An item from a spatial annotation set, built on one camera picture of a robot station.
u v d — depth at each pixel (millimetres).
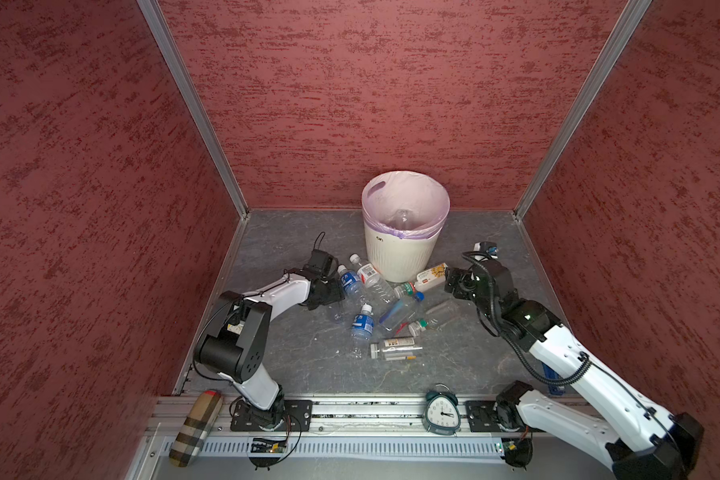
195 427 697
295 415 739
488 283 532
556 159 1029
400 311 912
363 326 842
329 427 736
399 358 812
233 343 461
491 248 645
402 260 874
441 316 895
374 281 974
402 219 1004
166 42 754
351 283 932
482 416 741
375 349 812
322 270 758
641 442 390
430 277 945
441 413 720
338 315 873
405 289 945
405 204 1004
